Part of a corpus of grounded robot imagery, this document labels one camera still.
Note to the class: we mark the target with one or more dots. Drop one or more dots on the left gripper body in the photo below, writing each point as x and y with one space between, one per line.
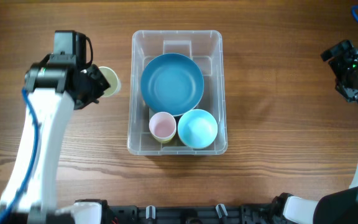
97 83

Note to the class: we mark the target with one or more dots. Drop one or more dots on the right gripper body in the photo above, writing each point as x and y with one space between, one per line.
342 66

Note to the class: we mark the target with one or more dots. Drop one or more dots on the cream cup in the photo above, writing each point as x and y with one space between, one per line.
113 80

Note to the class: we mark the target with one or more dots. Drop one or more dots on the dark blue bowl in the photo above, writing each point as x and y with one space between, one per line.
172 83

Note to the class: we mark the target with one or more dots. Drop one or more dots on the pink cup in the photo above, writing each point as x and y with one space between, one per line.
162 125

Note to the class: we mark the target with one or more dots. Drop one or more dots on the clear plastic storage container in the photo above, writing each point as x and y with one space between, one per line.
205 48

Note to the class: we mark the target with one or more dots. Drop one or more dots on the yellow cup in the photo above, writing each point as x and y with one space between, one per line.
163 140

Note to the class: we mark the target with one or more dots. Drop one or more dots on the light blue bowl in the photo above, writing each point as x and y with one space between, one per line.
197 129

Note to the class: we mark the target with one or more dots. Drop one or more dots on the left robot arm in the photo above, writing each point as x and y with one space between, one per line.
30 195

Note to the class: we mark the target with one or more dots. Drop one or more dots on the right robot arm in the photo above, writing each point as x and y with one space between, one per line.
339 207

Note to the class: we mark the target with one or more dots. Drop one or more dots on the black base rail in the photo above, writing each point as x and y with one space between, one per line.
244 214

